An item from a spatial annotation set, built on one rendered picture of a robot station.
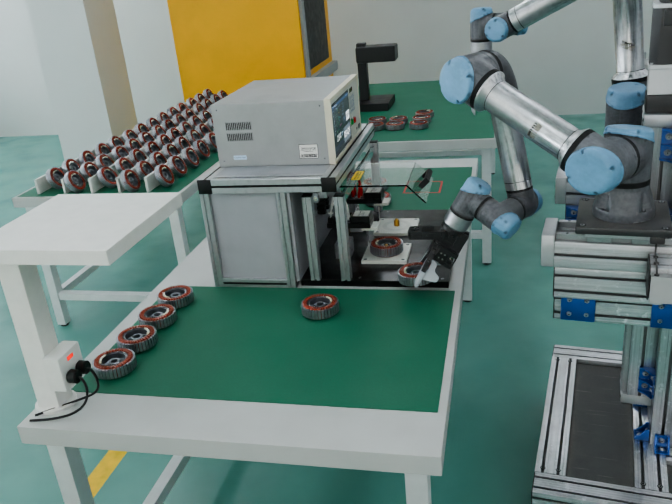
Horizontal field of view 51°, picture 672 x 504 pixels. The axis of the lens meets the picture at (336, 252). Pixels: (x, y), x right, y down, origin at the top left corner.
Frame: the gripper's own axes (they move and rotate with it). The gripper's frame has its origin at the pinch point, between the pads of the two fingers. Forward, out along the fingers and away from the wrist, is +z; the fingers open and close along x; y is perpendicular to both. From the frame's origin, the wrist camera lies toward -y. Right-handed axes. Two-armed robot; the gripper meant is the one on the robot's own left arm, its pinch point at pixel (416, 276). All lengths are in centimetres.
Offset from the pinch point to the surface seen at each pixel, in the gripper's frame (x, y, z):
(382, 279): 3.7, -8.3, 8.3
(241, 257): 2, -51, 24
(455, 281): 7.7, 12.2, -0.7
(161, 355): -42, -54, 36
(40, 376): -69, -74, 36
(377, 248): 17.8, -13.7, 6.3
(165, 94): 551, -291, 212
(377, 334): -26.8, -4.2, 8.1
